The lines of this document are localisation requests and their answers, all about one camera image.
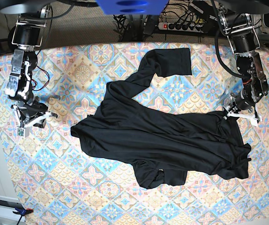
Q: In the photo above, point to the blue clamp bottom left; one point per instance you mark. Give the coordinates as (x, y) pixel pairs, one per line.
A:
(17, 211)

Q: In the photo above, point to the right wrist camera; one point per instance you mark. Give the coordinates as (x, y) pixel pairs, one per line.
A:
(23, 132)

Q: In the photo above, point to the black t-shirt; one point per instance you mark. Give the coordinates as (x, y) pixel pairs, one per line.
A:
(161, 147)

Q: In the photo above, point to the white power strip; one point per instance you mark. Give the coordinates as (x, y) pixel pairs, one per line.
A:
(179, 27)

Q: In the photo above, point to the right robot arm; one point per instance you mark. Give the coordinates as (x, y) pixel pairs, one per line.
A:
(26, 37)

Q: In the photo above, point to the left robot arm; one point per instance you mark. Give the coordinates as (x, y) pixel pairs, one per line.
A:
(234, 18)

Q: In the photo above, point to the white floor box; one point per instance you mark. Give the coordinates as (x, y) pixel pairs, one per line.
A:
(7, 206)

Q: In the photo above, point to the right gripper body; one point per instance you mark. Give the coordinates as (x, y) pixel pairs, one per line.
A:
(32, 115)

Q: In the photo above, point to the black round stool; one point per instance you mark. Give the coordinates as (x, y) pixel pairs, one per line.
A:
(11, 46)

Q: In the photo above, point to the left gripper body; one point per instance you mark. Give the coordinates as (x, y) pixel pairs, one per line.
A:
(240, 106)

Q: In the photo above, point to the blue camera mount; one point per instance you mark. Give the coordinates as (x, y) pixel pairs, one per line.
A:
(132, 7)

